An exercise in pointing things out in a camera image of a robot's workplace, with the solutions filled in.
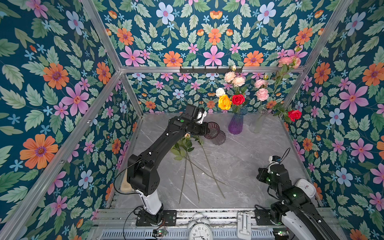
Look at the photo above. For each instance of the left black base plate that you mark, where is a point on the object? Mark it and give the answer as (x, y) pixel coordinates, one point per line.
(165, 217)

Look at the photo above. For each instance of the purple glass vase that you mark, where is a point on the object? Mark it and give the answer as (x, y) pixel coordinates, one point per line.
(237, 122)

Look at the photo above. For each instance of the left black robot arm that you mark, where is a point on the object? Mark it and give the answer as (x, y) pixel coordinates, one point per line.
(142, 170)

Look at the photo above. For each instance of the cream white rose stem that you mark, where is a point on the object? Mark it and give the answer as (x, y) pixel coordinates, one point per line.
(183, 177)

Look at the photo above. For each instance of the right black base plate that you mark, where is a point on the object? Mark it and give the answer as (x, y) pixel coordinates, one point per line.
(263, 217)

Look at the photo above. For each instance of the pink bud flower stem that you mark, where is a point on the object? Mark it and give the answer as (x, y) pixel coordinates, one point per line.
(288, 63)

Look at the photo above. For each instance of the pink carnation flower stem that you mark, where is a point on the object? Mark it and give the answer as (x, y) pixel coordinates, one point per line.
(261, 85)

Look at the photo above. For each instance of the white round device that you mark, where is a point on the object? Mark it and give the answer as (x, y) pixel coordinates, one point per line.
(308, 188)

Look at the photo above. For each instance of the white alarm clock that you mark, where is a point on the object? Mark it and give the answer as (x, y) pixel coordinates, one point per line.
(200, 229)

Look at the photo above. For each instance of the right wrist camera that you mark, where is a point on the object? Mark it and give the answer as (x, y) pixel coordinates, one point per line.
(274, 160)

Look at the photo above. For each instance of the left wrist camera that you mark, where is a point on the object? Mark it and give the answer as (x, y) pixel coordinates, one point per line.
(201, 115)

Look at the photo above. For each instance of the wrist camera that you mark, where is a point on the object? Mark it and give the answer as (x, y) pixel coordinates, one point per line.
(201, 115)
(274, 160)

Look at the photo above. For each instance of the white clamp bracket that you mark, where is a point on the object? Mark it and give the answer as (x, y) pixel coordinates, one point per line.
(244, 226)

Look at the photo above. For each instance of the clear ribbed glass vase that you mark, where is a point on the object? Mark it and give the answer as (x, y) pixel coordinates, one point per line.
(258, 123)

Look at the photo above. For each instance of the black hook rail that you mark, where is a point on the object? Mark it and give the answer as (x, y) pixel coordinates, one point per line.
(206, 70)

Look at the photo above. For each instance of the red rose flower stem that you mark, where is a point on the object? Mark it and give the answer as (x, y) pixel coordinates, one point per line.
(286, 114)

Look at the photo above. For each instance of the white rosebud flower stem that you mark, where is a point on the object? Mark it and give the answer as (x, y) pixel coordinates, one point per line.
(220, 92)

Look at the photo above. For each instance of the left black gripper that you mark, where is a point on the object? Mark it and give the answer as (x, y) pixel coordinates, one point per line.
(204, 130)

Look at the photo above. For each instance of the orange rose flower stem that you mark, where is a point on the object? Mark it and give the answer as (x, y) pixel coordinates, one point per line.
(224, 103)

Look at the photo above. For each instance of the cream rose flower bunch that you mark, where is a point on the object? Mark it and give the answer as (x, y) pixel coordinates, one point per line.
(236, 80)

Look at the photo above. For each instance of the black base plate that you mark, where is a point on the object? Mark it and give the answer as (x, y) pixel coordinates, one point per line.
(165, 217)
(263, 217)

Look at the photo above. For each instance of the large red rose stem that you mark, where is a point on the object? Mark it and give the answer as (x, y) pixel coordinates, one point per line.
(237, 103)

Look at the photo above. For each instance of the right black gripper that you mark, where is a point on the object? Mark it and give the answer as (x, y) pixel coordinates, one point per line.
(261, 173)

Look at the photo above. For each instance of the dark maroon glass vase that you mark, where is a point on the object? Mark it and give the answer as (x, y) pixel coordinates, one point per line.
(215, 134)

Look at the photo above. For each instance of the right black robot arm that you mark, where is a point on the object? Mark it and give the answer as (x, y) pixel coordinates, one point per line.
(293, 208)

